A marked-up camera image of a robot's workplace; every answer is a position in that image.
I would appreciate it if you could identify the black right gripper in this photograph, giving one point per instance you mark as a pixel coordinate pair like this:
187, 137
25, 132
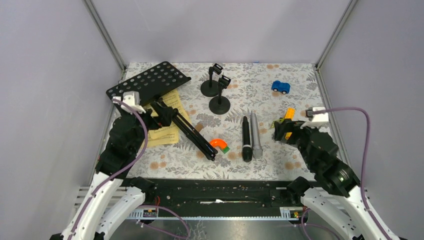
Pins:
288, 125

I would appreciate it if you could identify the black microphone stand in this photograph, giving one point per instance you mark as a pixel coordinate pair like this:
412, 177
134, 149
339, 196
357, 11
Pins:
209, 88

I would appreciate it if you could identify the green toy brick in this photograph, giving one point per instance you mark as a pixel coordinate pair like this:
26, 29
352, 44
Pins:
225, 149

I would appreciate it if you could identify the wooden block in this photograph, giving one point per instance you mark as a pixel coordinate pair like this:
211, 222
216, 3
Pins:
198, 127

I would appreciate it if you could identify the blue toy car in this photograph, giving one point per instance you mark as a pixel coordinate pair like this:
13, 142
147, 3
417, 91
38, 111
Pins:
282, 87

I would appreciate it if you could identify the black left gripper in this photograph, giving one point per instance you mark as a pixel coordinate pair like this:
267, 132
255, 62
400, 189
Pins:
164, 118

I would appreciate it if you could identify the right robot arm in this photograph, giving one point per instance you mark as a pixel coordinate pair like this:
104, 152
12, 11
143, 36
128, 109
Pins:
319, 152

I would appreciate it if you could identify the floral table mat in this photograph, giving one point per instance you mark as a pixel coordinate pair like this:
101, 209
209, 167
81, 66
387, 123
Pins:
170, 154

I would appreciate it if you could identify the black round stand base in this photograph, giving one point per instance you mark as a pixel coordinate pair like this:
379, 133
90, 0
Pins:
219, 104

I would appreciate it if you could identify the yellow orange toy cylinder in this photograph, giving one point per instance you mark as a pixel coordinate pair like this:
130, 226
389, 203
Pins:
287, 135

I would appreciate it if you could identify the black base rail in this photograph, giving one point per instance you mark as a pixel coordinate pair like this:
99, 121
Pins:
211, 198

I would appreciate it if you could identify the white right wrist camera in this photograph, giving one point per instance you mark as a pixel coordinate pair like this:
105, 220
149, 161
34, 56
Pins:
316, 118

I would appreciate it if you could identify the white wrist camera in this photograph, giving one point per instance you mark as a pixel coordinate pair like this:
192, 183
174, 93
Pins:
316, 118
130, 102

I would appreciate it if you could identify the black microphone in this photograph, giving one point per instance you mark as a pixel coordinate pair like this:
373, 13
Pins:
247, 151

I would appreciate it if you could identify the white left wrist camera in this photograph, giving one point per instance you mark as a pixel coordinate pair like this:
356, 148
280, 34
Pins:
130, 102

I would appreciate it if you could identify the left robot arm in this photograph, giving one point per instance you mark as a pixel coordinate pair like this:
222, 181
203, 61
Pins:
126, 144

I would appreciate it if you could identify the black music stand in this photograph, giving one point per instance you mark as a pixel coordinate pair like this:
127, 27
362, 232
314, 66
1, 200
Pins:
152, 84

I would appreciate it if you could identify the silver microphone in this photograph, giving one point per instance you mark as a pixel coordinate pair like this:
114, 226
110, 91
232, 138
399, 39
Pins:
256, 143

